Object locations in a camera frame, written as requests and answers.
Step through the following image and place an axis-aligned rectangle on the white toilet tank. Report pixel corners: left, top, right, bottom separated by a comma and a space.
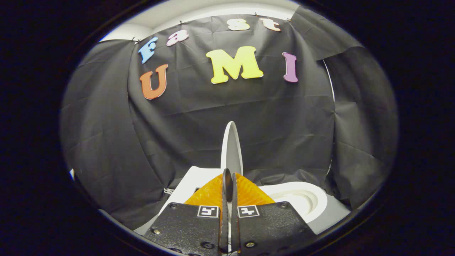
133, 166, 224, 236

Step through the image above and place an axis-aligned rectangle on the white toilet lid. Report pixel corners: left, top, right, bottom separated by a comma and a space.
220, 121, 244, 194

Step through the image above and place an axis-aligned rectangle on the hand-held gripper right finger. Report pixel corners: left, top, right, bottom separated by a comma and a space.
231, 172, 317, 254

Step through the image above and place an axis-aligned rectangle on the black backdrop cloth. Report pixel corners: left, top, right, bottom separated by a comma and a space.
60, 5, 398, 230

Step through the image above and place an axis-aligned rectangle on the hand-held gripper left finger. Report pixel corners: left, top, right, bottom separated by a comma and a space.
144, 168, 228, 255

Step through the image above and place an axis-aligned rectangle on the white toilet bowl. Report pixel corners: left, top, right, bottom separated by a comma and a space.
259, 181, 328, 224

